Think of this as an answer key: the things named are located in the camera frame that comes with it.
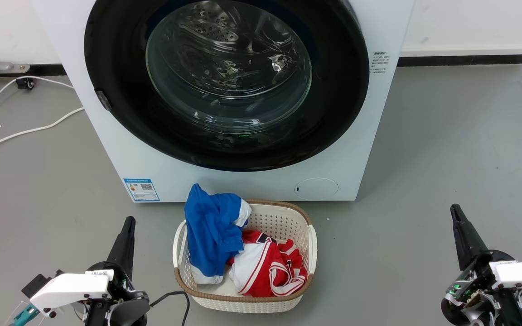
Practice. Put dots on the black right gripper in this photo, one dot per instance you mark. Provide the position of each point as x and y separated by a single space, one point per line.
474 294

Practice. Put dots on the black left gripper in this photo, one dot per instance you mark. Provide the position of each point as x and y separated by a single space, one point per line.
129 308

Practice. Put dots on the white front-load washing machine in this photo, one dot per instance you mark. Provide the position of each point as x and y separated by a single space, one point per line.
107 158

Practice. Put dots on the round black glass washer door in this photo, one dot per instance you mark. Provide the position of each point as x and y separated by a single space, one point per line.
116 68

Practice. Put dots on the blue energy label sticker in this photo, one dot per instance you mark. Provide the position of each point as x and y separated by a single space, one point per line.
142 190

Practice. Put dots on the blue and white garment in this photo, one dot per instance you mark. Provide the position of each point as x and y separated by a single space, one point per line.
211 231

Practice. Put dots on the teal connector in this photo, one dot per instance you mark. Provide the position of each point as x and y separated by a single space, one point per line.
25 314

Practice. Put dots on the red and white garment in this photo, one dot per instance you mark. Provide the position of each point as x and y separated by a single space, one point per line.
261 271

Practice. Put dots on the round white filter cover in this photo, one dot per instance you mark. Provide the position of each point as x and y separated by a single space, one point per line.
316 189

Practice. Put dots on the cream plastic laundry basket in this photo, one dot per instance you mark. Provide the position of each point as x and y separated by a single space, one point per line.
283 222

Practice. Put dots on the small black plug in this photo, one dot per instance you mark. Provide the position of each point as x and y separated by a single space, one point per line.
25 83

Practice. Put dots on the small text sticker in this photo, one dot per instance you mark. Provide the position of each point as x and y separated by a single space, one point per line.
379 62

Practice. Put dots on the steel washer drum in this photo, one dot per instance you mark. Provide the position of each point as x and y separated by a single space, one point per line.
215 31

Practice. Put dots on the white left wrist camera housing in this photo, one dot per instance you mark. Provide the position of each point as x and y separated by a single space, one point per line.
68 287

